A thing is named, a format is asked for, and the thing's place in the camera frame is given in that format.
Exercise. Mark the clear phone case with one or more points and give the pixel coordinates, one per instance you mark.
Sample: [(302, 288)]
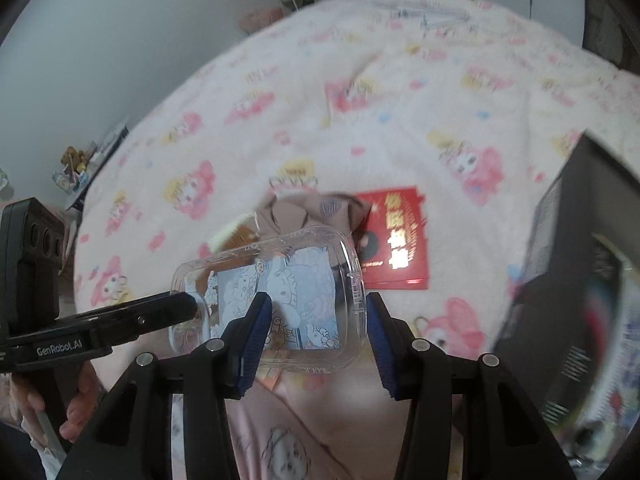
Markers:
[(305, 285)]

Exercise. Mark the red envelope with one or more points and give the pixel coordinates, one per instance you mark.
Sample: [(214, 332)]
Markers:
[(400, 240)]

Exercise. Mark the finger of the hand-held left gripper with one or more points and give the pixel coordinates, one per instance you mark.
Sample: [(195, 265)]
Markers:
[(145, 312)]

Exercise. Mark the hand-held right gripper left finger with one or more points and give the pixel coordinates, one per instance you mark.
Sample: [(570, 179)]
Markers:
[(254, 340)]

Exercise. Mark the cluttered side shelf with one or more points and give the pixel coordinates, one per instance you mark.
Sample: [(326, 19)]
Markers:
[(82, 165)]

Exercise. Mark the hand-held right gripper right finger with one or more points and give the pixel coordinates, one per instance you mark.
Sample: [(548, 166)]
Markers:
[(381, 345)]

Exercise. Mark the person's left hand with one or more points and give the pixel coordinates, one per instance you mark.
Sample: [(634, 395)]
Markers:
[(85, 400)]

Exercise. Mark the black cardboard box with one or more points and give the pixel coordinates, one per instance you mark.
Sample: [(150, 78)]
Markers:
[(565, 240)]

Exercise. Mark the pink cartoon printed blanket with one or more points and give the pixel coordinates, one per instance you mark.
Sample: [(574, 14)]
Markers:
[(350, 135)]

